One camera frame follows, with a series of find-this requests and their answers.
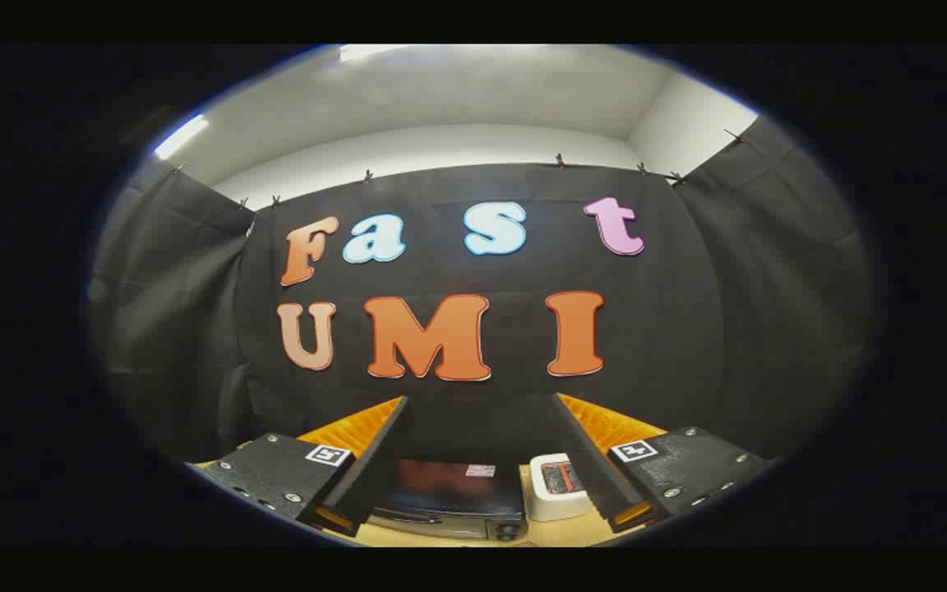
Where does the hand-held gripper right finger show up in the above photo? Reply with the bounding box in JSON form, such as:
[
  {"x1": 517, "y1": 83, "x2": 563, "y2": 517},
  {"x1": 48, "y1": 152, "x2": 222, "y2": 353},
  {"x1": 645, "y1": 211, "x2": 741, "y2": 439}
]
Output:
[{"x1": 553, "y1": 393, "x2": 778, "y2": 534}]

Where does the white bread toaster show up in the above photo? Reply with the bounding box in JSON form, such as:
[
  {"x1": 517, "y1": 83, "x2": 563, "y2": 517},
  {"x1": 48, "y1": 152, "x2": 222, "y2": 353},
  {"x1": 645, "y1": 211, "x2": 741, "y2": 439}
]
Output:
[{"x1": 529, "y1": 453, "x2": 594, "y2": 522}]

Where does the row of black cloth clips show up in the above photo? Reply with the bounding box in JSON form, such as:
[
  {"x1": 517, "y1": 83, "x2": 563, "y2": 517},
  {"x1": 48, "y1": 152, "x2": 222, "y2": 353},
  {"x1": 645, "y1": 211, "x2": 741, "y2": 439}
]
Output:
[{"x1": 173, "y1": 127, "x2": 750, "y2": 208}]

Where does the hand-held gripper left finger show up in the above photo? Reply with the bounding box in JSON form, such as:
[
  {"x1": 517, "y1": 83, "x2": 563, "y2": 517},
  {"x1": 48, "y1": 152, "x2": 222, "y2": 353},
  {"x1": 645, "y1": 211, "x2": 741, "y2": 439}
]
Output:
[{"x1": 186, "y1": 395, "x2": 413, "y2": 537}]

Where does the black toaster oven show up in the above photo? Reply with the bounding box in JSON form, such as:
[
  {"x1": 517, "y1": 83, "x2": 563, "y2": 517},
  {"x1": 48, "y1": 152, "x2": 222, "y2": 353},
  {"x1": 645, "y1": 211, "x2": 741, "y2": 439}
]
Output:
[{"x1": 367, "y1": 456, "x2": 530, "y2": 543}]

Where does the ceiling light panel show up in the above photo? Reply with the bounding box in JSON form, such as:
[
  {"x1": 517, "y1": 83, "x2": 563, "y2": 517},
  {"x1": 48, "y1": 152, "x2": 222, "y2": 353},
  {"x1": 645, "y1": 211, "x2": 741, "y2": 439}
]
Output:
[
  {"x1": 338, "y1": 44, "x2": 417, "y2": 63},
  {"x1": 153, "y1": 113, "x2": 210, "y2": 161}
]

